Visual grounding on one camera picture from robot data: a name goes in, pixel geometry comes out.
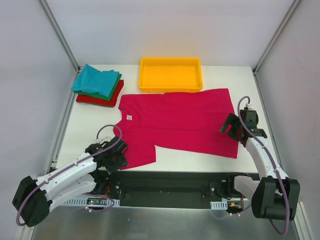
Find folded teal t shirt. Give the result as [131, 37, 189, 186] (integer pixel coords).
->
[70, 63, 121, 98]

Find aluminium front rail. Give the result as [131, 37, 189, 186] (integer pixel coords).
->
[31, 176, 303, 201]

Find aluminium rail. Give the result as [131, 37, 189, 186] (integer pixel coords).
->
[31, 176, 303, 201]
[43, 87, 75, 174]
[252, 71, 284, 168]

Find folded red t shirt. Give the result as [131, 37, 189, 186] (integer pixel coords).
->
[75, 79, 124, 108]

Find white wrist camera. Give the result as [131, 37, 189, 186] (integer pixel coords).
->
[244, 102, 254, 111]
[96, 136, 112, 145]

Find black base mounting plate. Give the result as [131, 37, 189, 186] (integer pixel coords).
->
[47, 167, 287, 210]

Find aluminium corner post left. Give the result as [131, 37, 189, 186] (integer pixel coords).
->
[37, 0, 81, 73]

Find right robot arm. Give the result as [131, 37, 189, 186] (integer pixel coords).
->
[220, 107, 301, 221]

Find pink t shirt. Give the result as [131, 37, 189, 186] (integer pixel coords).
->
[113, 88, 239, 169]

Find folded green t shirt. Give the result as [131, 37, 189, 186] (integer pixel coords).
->
[74, 72, 123, 102]

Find yellow plastic tray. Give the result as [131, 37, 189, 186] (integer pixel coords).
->
[138, 57, 203, 93]

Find aluminium corner post right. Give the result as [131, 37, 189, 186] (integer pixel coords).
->
[252, 0, 303, 76]

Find white slotted cable duct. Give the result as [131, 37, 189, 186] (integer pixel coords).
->
[210, 200, 228, 211]
[55, 196, 120, 208]

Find aluminium left side rail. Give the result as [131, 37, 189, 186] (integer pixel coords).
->
[43, 87, 75, 174]

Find aluminium right side rail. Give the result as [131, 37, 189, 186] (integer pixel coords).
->
[252, 71, 284, 168]

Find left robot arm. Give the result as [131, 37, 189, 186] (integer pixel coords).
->
[12, 136, 128, 227]

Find white slotted cable duct left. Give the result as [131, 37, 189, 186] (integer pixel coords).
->
[55, 196, 120, 208]

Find aluminium corner post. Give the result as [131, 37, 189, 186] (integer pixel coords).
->
[252, 0, 303, 76]
[37, 0, 81, 73]

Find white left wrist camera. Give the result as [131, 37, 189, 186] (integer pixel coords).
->
[96, 136, 112, 145]

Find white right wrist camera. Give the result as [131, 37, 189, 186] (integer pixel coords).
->
[244, 102, 254, 111]

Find white slotted cable duct right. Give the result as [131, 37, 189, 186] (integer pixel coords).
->
[210, 200, 228, 211]

